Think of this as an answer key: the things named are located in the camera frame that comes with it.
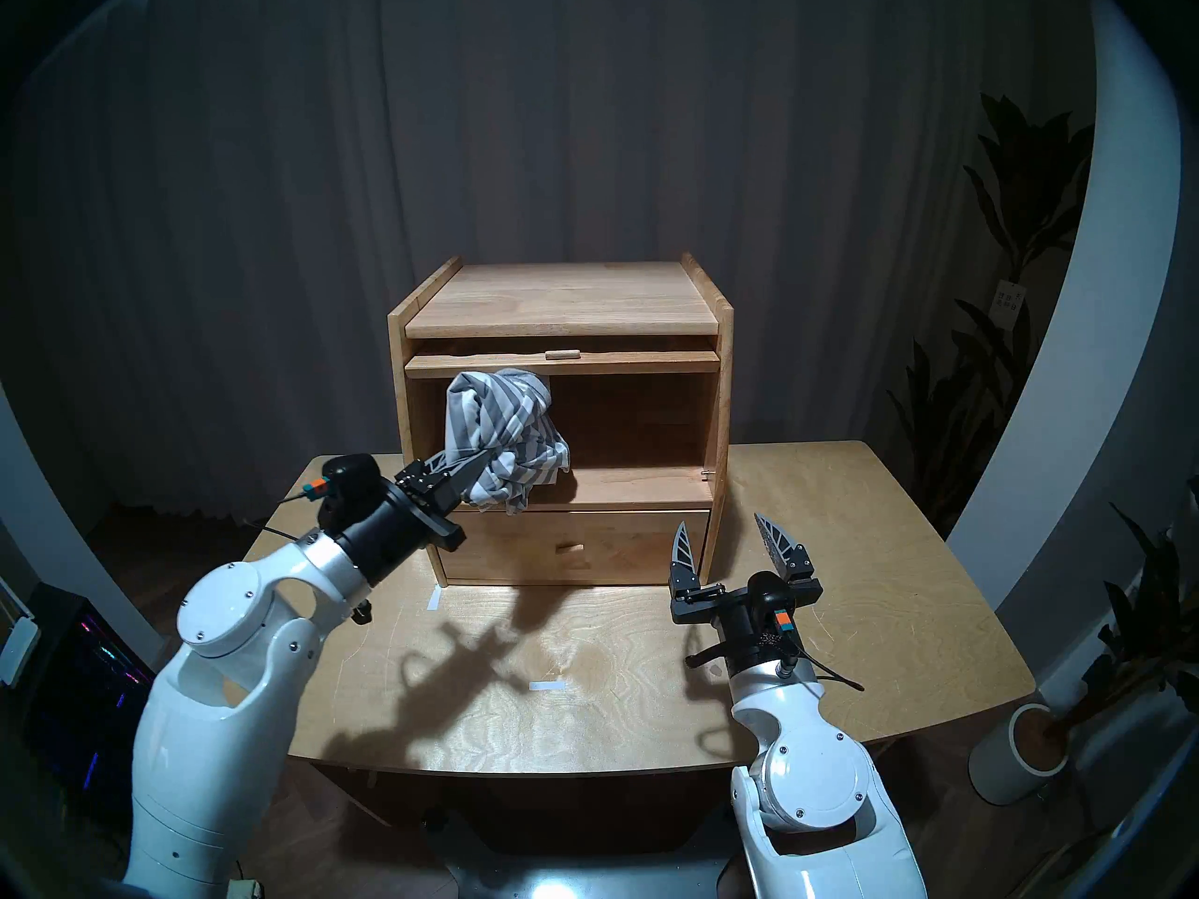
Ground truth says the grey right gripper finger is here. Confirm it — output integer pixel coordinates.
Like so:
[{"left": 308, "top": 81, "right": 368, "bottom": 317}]
[
  {"left": 754, "top": 512, "right": 817, "bottom": 582},
  {"left": 669, "top": 522, "right": 704, "bottom": 598}
]

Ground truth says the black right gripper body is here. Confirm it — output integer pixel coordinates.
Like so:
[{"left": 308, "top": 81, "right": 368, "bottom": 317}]
[{"left": 671, "top": 581, "right": 823, "bottom": 675}]

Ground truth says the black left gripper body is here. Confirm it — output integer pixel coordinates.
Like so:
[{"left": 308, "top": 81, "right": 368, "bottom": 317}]
[{"left": 342, "top": 468, "right": 466, "bottom": 584}]

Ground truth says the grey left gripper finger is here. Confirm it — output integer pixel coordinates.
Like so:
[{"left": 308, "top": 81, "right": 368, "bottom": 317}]
[
  {"left": 423, "top": 464, "right": 490, "bottom": 516},
  {"left": 405, "top": 448, "right": 496, "bottom": 492}
]

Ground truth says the grey white striped shirt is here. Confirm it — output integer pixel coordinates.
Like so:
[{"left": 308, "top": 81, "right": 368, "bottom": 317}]
[{"left": 443, "top": 368, "right": 572, "bottom": 516}]

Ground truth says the wooden flap door with knob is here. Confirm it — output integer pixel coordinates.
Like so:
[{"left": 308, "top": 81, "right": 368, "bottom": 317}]
[{"left": 405, "top": 337, "right": 722, "bottom": 379}]

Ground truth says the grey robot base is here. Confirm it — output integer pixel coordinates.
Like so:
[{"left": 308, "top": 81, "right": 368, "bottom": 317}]
[{"left": 440, "top": 850, "right": 741, "bottom": 899}]

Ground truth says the wooden drawer with knob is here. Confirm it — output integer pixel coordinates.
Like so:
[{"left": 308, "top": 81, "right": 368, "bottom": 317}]
[{"left": 423, "top": 508, "right": 711, "bottom": 585}]

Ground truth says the wooden cabinet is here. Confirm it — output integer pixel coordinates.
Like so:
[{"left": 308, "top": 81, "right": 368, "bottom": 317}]
[{"left": 388, "top": 251, "right": 734, "bottom": 587}]

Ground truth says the white round plant pot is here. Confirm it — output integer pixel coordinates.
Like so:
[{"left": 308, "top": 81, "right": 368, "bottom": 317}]
[{"left": 968, "top": 703, "right": 1069, "bottom": 806}]

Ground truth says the grey curtain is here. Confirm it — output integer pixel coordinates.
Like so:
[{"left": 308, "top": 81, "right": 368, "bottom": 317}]
[{"left": 14, "top": 0, "right": 1097, "bottom": 523}]

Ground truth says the black computer tower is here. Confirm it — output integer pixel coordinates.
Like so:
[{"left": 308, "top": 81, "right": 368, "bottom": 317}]
[{"left": 19, "top": 583, "right": 155, "bottom": 814}]

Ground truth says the dark potted plant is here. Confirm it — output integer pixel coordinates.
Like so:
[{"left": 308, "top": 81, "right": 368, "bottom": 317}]
[{"left": 1068, "top": 476, "right": 1199, "bottom": 739}]

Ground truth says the white box device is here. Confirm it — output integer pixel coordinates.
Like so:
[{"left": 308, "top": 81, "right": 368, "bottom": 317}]
[{"left": 0, "top": 579, "right": 40, "bottom": 687}]

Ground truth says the tall dark leafy plant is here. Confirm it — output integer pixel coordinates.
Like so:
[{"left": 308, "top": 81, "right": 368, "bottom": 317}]
[{"left": 885, "top": 92, "right": 1097, "bottom": 533}]

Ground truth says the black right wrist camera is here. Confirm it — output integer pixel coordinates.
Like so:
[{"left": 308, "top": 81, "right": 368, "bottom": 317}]
[{"left": 747, "top": 571, "right": 799, "bottom": 638}]

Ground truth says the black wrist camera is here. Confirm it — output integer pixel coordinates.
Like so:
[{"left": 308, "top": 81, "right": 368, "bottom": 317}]
[
  {"left": 747, "top": 571, "right": 799, "bottom": 638},
  {"left": 302, "top": 453, "right": 381, "bottom": 533}
]

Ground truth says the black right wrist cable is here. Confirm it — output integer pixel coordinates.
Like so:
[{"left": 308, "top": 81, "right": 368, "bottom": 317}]
[{"left": 684, "top": 616, "right": 867, "bottom": 694}]

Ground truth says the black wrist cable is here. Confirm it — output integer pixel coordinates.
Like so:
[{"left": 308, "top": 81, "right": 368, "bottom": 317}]
[
  {"left": 684, "top": 616, "right": 867, "bottom": 694},
  {"left": 242, "top": 480, "right": 374, "bottom": 626}
]

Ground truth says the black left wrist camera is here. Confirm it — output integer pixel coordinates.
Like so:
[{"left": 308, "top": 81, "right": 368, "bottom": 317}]
[{"left": 302, "top": 453, "right": 381, "bottom": 533}]

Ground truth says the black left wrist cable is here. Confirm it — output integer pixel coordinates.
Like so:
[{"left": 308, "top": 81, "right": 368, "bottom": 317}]
[{"left": 242, "top": 480, "right": 374, "bottom": 626}]

